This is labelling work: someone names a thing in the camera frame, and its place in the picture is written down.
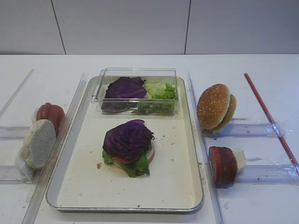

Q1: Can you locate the sesame top bun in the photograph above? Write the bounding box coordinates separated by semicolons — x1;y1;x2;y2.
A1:
197;84;230;130

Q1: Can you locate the sesame bun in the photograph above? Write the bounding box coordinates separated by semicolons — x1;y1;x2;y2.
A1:
197;84;230;130
212;94;237;132

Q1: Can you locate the green lettuce in container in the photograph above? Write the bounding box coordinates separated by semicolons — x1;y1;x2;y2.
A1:
132;83;177;115

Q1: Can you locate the tomato slice on burger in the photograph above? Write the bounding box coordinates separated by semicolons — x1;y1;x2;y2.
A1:
112;152;143;164

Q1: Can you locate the green lettuce leaf on burger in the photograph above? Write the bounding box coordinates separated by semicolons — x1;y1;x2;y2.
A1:
102;151;150;178

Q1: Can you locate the stack of meat patties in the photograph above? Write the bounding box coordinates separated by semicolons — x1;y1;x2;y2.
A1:
209;146;237;188

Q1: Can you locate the stack of tomato slices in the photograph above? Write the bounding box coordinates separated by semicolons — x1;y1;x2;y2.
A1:
36;102;65;136

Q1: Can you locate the clear plastic container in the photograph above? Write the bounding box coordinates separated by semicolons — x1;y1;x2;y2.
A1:
91;68;178;115

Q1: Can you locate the purple cabbage in container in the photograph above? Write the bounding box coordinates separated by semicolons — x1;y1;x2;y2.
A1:
101;77;147;113

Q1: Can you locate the metal baking tray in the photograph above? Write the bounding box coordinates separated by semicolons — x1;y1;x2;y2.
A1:
46;78;204;213

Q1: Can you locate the clear track right upper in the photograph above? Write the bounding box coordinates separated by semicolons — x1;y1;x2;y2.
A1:
202;123;285;138

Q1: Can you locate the clear track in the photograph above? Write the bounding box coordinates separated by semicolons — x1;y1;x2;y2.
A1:
0;126;30;140
202;123;285;138
0;165;40;184
235;164;299;185

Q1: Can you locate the pale bun halves left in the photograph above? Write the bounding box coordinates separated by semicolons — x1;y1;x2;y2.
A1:
21;119;56;169

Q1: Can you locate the white pusher block left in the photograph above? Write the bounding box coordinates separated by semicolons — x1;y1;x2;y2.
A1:
14;155;35;181

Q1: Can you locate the clear track right lower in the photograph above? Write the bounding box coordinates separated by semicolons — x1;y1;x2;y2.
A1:
235;164;299;185

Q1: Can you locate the clear track left upper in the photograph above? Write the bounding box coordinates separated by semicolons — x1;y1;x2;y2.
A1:
0;126;30;140

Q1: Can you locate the clear track left lower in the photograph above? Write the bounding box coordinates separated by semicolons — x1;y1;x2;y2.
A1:
0;165;40;184

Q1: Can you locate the red plastic rail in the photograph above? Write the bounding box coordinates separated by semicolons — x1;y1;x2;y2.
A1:
244;73;299;166

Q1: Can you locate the clear rail right of tray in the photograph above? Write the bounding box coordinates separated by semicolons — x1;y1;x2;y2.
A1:
187;71;224;224

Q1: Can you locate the clear rail of tray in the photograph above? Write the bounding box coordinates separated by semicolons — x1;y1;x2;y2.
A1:
22;73;87;224
187;71;224;224

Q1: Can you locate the clear far left rail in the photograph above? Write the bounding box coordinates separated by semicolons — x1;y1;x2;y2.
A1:
0;69;35;118

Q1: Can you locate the clear rail left of tray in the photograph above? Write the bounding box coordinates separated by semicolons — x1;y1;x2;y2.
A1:
22;73;87;224

